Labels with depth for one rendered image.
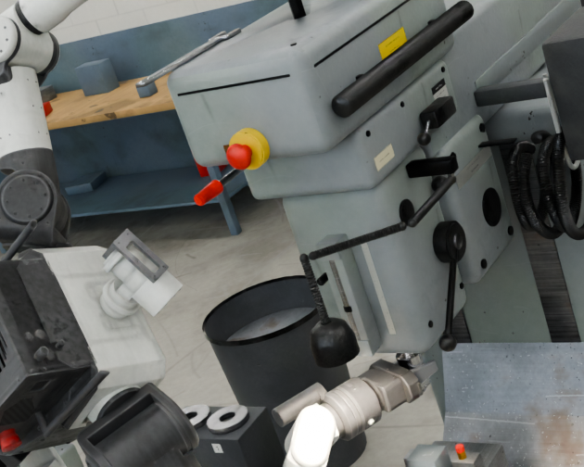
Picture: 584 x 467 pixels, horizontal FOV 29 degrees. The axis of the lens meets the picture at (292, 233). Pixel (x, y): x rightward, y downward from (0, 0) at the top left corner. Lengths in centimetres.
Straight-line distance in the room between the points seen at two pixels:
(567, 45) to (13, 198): 91
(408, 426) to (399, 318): 247
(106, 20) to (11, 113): 600
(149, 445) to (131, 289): 24
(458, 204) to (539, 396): 57
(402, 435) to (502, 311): 196
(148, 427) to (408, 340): 46
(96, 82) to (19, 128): 578
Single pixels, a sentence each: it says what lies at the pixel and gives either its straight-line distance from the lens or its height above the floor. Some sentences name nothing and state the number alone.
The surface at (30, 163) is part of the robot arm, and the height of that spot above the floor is 181.
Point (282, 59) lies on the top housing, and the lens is 162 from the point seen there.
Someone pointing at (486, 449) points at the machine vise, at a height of 98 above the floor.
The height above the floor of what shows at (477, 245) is 141.
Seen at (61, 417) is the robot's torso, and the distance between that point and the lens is 175.
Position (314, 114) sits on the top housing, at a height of 179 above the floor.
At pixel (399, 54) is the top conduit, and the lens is 177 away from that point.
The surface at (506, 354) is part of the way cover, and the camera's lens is 242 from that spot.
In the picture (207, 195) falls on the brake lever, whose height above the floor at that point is 170.
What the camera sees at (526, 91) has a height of 162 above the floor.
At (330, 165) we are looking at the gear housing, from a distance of 176.
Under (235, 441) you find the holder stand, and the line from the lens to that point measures 234.
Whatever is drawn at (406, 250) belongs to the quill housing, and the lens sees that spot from 185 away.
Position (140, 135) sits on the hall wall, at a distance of 809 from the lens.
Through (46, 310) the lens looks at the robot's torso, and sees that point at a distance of 174.
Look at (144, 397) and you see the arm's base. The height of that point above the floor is 146.
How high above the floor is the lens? 219
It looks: 19 degrees down
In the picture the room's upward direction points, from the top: 19 degrees counter-clockwise
